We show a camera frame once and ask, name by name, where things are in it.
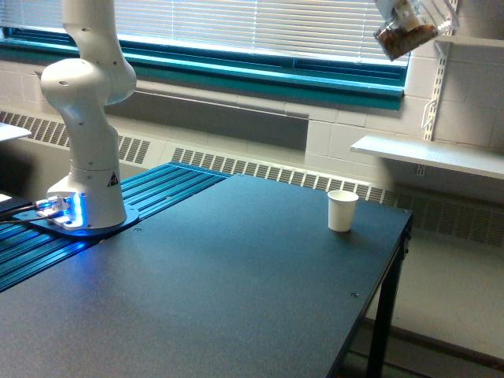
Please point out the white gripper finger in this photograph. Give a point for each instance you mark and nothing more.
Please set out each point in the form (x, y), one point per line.
(406, 16)

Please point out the clear plastic measuring cup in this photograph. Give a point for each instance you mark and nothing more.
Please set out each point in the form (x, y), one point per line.
(434, 18)

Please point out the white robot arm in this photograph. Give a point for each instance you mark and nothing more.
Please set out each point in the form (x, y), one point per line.
(80, 88)

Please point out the white window blinds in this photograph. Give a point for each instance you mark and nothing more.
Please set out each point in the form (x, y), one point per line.
(327, 30)

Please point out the white paper cup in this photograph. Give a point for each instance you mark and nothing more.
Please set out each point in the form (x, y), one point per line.
(341, 207)

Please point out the white radiator vent cover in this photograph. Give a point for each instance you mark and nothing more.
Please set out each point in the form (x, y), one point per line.
(465, 220)

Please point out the black table leg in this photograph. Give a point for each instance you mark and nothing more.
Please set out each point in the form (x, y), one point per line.
(385, 308)

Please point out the white board at left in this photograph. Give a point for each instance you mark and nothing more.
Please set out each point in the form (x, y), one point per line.
(9, 132)

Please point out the white slotted shelf rail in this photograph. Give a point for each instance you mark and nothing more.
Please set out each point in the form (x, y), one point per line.
(432, 107)

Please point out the white upper wall shelf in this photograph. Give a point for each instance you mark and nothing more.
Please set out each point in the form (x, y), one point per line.
(470, 41)

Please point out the white wall shelf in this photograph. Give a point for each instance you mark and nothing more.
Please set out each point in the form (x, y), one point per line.
(453, 157)
(470, 41)

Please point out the white lower wall shelf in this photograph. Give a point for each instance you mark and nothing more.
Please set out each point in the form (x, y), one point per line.
(453, 157)

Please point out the teal window frame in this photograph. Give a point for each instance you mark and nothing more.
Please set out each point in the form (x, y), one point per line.
(307, 80)

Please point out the black round base plate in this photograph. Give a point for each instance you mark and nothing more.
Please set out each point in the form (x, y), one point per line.
(89, 233)

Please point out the blue aluminium rail platform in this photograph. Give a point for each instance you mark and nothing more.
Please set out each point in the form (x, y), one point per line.
(89, 201)

